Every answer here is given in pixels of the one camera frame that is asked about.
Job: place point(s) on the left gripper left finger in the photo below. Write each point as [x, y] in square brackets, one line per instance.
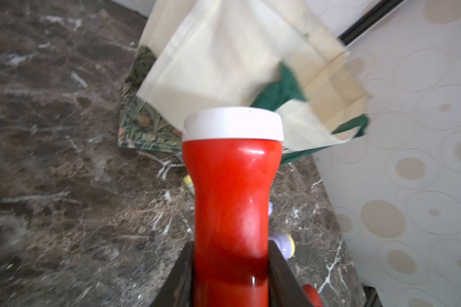
[177, 290]

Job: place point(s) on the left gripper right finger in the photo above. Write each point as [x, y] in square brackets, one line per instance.
[284, 289]

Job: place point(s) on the red flashlight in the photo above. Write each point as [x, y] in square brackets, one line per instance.
[232, 155]
[312, 295]

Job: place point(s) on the cream green tote bag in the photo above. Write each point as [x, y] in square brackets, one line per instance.
[272, 55]

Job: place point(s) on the pale green flashlight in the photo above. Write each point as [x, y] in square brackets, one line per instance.
[189, 184]

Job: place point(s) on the purple flashlight yellow head sideways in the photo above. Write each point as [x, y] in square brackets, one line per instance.
[285, 243]

